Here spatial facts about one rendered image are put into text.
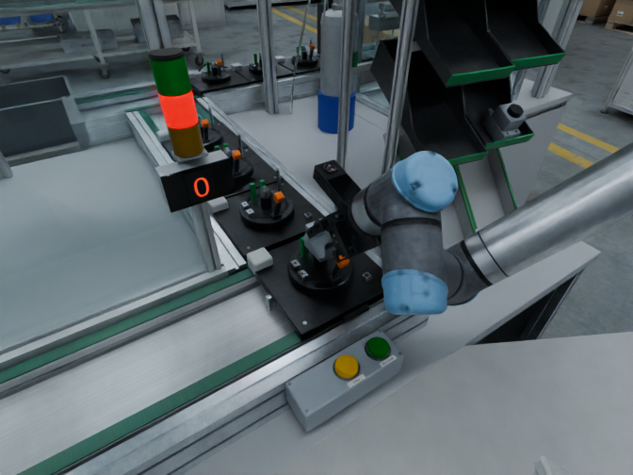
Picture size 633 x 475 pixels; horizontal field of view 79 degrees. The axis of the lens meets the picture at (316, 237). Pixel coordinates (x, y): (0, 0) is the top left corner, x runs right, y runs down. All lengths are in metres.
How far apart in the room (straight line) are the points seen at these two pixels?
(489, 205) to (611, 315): 1.56
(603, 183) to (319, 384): 0.49
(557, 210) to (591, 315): 1.90
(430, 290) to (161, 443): 0.46
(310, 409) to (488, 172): 0.70
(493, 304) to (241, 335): 0.58
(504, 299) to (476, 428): 0.34
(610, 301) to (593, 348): 1.56
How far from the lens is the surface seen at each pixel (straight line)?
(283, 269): 0.85
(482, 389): 0.87
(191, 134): 0.66
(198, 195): 0.71
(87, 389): 0.84
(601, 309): 2.50
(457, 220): 0.95
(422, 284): 0.45
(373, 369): 0.71
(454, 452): 0.79
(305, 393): 0.68
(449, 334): 0.92
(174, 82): 0.63
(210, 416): 0.69
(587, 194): 0.56
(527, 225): 0.56
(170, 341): 0.84
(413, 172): 0.46
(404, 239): 0.46
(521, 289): 1.08
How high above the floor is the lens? 1.57
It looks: 40 degrees down
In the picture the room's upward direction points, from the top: straight up
